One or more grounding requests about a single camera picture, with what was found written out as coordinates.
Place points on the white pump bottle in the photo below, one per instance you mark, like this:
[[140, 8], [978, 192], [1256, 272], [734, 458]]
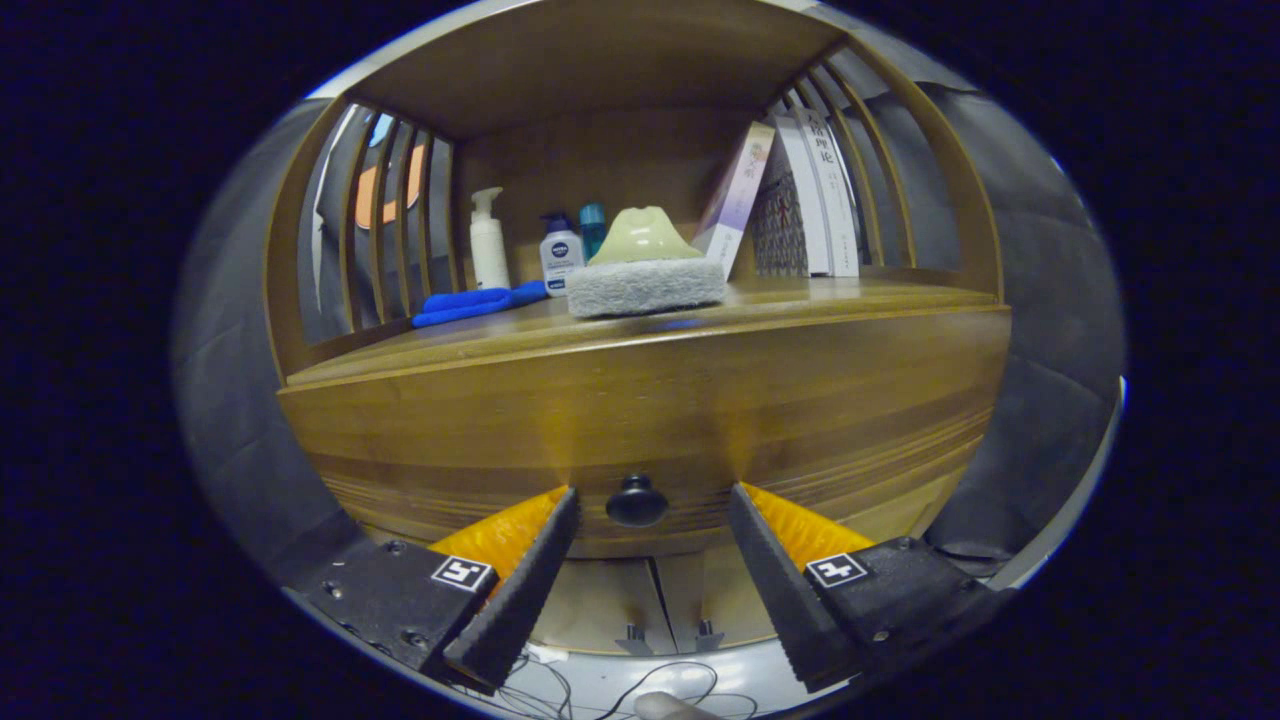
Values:
[[489, 250]]

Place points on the patterned cover book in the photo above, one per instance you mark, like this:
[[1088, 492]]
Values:
[[785, 225]]

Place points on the wooden cabinet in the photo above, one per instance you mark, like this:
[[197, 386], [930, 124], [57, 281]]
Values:
[[600, 60]]

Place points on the teal glass bottle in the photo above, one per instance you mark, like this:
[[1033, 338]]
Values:
[[592, 228]]

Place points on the blue cloth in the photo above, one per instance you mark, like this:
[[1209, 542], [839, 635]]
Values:
[[470, 303]]

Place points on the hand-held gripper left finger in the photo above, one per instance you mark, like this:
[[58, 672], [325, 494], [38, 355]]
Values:
[[525, 590]]

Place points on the black drawer knob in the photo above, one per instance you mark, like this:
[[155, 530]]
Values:
[[637, 500]]

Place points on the white lotion bottle blue cap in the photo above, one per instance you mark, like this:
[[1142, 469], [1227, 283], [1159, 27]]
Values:
[[560, 255]]

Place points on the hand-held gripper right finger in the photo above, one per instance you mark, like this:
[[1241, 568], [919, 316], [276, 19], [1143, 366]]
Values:
[[775, 590]]

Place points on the wooden countertop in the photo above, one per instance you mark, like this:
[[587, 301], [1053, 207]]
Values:
[[850, 295]]

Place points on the wooden cabinet door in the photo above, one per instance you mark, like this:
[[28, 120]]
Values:
[[720, 600], [605, 605]]

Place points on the wooden drawer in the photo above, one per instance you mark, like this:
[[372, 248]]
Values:
[[650, 400]]

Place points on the purple and white book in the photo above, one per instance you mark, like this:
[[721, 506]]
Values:
[[735, 205]]

